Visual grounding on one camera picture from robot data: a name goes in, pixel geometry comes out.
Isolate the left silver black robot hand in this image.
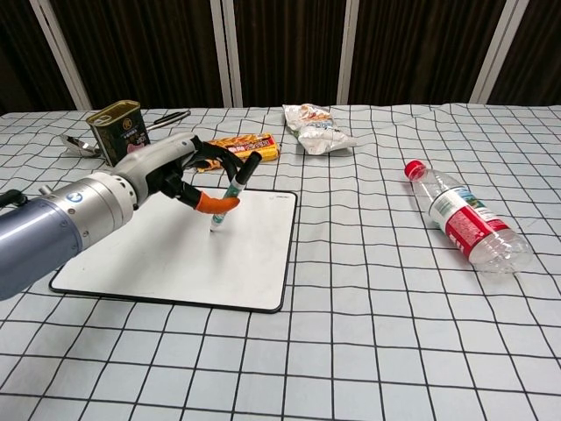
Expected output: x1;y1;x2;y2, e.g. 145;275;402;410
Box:
112;132;247;215

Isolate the green whiteboard marker black cap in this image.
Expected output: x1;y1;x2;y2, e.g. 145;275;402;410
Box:
209;151;263;233

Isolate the white dry-erase board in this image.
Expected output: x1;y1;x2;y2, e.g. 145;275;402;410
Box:
48;186;298;314

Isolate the dark green luncheon meat can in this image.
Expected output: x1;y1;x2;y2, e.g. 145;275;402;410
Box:
85;100;153;168

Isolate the yellow orange snack box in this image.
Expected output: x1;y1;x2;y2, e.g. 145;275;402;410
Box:
195;132;281;174

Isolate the white crinkled snack bag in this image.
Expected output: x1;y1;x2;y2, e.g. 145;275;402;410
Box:
281;103;358;156

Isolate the white black checkered tablecloth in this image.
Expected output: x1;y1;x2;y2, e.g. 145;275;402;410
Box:
0;103;561;421

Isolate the clear plastic bottle red label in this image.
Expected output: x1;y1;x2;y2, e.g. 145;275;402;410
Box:
403;160;535;275

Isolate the metal ladle black handle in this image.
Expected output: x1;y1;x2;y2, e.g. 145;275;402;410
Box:
60;110;192;158

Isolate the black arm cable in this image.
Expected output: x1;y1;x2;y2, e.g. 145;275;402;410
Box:
0;189;28;208

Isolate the dark folding screen white frame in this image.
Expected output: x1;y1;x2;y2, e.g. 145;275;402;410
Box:
0;0;561;116

